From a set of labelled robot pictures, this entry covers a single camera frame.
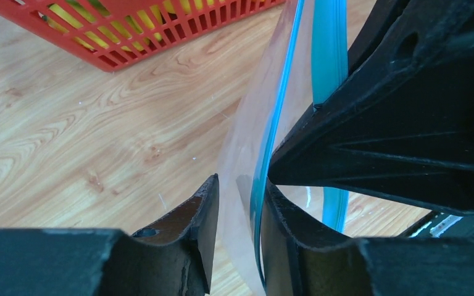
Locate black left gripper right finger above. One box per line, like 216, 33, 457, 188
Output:
261, 184, 474, 295

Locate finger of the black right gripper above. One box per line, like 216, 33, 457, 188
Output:
267, 0, 474, 217

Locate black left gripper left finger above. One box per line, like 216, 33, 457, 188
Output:
0, 175, 219, 295

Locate clear zip top bag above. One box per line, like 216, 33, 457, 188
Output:
218, 1, 351, 295

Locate red plastic shopping basket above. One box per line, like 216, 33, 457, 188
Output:
0, 0, 281, 72

